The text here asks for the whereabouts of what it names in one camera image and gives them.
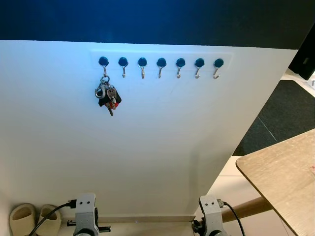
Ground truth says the key bunch with red tag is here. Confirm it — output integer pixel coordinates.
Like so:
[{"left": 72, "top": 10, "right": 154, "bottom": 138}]
[{"left": 94, "top": 75, "right": 122, "bottom": 117}]

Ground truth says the beige slipper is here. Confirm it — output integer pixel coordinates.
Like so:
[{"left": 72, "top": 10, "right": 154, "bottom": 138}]
[
  {"left": 9, "top": 203, "right": 37, "bottom": 236},
  {"left": 35, "top": 205, "right": 62, "bottom": 236}
]

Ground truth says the wooden table leg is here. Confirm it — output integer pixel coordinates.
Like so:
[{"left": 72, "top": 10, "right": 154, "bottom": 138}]
[{"left": 220, "top": 196, "right": 274, "bottom": 223}]

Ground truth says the white standing board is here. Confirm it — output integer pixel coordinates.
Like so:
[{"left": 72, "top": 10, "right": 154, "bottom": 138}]
[{"left": 0, "top": 39, "right": 299, "bottom": 219}]

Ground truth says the light wooden table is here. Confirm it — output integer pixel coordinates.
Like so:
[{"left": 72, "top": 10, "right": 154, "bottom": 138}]
[{"left": 236, "top": 129, "right": 315, "bottom": 236}]

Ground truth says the black floor rug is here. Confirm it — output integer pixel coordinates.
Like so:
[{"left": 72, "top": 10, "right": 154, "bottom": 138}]
[{"left": 233, "top": 80, "right": 315, "bottom": 157}]

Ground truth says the blue knob metal hook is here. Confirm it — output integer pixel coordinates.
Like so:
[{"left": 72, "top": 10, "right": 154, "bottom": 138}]
[
  {"left": 213, "top": 58, "right": 225, "bottom": 80},
  {"left": 175, "top": 58, "right": 187, "bottom": 79},
  {"left": 98, "top": 56, "right": 110, "bottom": 79},
  {"left": 194, "top": 58, "right": 205, "bottom": 79},
  {"left": 118, "top": 57, "right": 129, "bottom": 79},
  {"left": 156, "top": 58, "right": 167, "bottom": 79},
  {"left": 137, "top": 57, "right": 148, "bottom": 79}
]

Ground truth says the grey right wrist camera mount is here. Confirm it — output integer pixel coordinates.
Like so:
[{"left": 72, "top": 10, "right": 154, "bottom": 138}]
[{"left": 199, "top": 195, "right": 228, "bottom": 236}]

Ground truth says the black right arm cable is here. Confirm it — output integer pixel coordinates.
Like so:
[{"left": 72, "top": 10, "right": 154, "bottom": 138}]
[{"left": 219, "top": 199, "right": 246, "bottom": 236}]

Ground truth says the white hook rail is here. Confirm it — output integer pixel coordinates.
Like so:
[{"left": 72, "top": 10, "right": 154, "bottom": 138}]
[{"left": 91, "top": 49, "right": 233, "bottom": 70}]

